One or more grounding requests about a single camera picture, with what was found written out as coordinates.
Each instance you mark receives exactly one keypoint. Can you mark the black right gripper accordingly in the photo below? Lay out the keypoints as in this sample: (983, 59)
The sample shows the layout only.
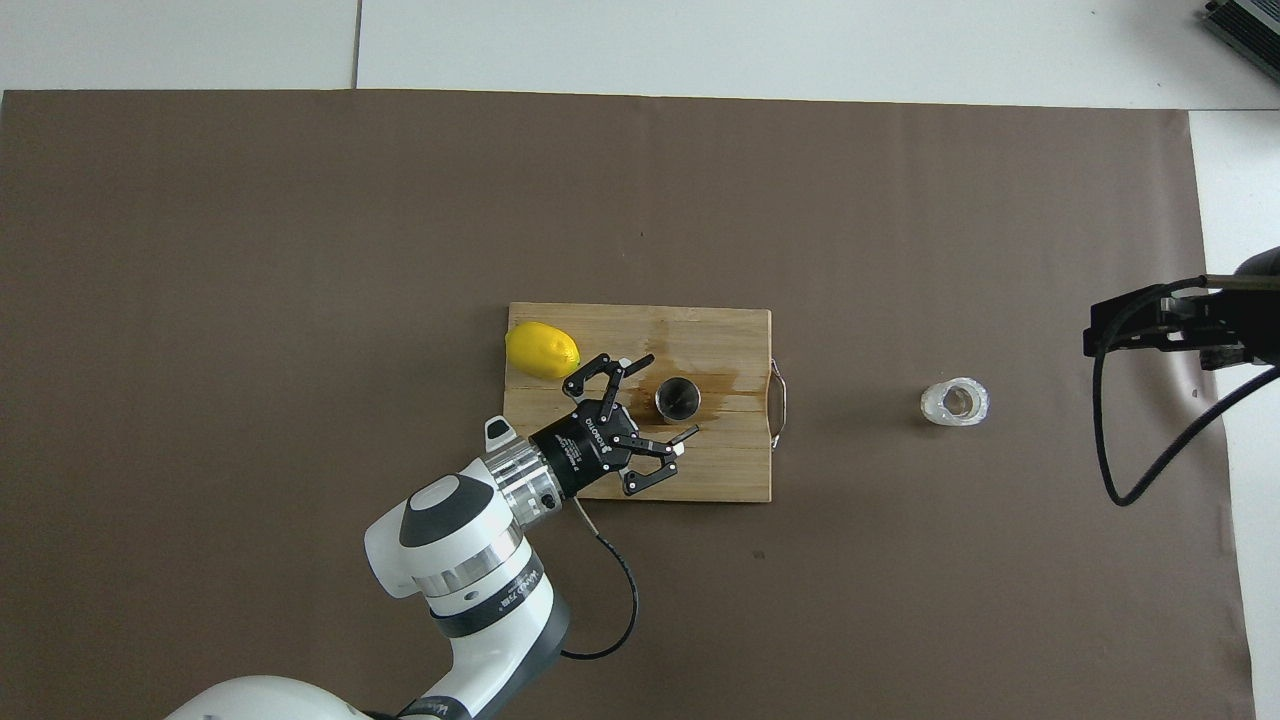
(1245, 315)

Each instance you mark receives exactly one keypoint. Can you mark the clear textured cup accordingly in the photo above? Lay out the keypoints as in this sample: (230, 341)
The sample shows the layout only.
(940, 405)

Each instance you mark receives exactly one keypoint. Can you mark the steel double jigger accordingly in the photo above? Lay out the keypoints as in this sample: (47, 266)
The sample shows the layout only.
(678, 400)

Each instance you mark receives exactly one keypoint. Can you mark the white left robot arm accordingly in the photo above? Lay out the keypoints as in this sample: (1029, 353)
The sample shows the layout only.
(460, 560)

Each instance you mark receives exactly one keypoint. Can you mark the brown paper table mat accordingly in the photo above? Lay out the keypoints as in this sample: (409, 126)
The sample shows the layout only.
(300, 300)

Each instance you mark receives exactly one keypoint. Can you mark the grey finned metal device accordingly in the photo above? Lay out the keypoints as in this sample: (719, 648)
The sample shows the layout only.
(1250, 20)

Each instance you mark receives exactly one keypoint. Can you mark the yellow lemon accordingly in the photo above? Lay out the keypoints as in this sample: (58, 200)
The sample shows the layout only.
(542, 350)

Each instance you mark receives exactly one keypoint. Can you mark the wooden cutting board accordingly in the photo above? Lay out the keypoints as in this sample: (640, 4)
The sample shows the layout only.
(730, 460)

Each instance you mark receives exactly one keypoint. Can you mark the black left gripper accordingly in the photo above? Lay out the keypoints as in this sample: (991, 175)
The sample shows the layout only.
(590, 450)

